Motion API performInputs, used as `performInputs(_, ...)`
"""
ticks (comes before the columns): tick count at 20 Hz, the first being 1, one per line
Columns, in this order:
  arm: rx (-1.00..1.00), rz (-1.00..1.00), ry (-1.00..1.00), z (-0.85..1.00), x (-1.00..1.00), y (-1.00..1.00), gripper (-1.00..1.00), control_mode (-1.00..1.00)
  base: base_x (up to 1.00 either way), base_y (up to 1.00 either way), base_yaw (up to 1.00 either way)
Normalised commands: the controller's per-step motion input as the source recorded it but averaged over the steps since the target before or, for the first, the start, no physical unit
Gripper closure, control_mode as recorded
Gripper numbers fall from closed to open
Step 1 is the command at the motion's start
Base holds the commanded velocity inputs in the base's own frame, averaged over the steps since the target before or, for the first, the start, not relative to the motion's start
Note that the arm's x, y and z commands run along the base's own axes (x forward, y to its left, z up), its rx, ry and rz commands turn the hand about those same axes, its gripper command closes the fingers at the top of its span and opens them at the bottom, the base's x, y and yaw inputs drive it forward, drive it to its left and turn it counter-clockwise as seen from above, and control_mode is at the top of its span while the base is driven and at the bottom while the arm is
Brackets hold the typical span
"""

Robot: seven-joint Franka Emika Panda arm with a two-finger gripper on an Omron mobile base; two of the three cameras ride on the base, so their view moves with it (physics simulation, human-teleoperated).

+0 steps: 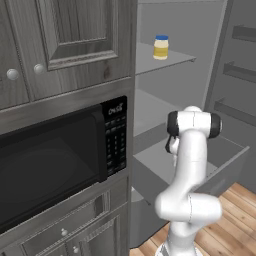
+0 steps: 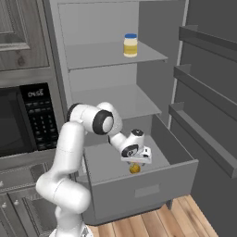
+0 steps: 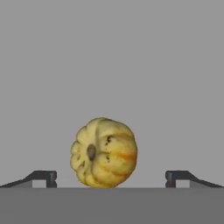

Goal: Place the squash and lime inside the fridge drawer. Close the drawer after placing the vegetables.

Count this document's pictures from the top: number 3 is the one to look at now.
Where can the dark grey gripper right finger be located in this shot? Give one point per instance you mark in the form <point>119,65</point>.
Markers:
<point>178,176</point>

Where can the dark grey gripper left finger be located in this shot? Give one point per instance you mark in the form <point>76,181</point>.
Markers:
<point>43,176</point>

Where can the yellow ribbed squash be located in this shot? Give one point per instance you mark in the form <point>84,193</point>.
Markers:
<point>105,153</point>

